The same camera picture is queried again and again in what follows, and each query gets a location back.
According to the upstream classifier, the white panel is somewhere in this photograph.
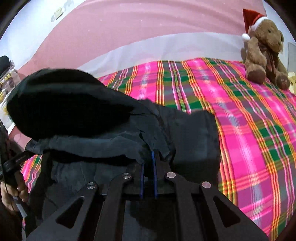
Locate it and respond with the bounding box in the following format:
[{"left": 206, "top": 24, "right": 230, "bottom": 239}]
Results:
[{"left": 288, "top": 43, "right": 296, "bottom": 70}]

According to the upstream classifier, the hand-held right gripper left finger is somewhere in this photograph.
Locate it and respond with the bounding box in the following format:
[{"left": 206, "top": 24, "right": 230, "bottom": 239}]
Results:
[{"left": 26, "top": 162, "right": 145, "bottom": 241}]

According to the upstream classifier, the pineapple print pillow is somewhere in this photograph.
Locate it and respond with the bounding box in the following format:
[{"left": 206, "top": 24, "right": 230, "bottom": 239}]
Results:
[{"left": 0, "top": 68, "right": 19, "bottom": 130}]

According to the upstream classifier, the person's left hand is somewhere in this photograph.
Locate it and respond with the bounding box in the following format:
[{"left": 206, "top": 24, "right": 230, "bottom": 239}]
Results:
[{"left": 1, "top": 182, "right": 29, "bottom": 211}]

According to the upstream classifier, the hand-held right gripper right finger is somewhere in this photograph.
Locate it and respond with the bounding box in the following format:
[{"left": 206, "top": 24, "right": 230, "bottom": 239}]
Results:
[{"left": 150, "top": 149, "right": 270, "bottom": 241}]

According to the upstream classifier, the black puffer jacket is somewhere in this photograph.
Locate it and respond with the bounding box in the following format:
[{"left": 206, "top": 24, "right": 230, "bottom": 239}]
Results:
[{"left": 6, "top": 68, "right": 221, "bottom": 241}]

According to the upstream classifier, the yellow cloth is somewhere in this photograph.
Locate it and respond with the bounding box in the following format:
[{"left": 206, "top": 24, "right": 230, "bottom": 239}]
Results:
[{"left": 288, "top": 72, "right": 296, "bottom": 93}]

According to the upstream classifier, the brown teddy bear santa hat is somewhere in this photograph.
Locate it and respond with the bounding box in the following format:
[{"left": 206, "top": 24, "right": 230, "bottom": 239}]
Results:
[{"left": 240, "top": 9, "right": 290, "bottom": 91}]

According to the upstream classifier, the white wall switch plate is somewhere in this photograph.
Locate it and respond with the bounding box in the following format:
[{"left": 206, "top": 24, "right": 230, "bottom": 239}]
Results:
[{"left": 51, "top": 7, "right": 63, "bottom": 22}]

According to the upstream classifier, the black cushion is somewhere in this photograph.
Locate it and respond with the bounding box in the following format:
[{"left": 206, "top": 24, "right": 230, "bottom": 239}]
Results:
[{"left": 0, "top": 56, "right": 11, "bottom": 75}]

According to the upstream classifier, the pink plaid blanket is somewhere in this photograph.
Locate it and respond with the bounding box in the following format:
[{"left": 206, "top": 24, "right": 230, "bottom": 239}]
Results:
[{"left": 21, "top": 58, "right": 296, "bottom": 241}]

